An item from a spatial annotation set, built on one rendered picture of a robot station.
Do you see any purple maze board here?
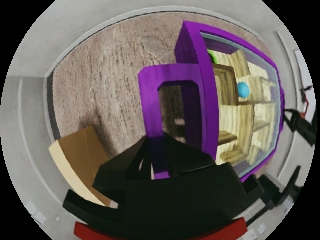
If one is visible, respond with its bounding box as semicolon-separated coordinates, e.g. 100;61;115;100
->
138;21;285;182

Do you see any tan cardboard box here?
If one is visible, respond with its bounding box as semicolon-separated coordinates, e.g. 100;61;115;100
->
48;125;112;207

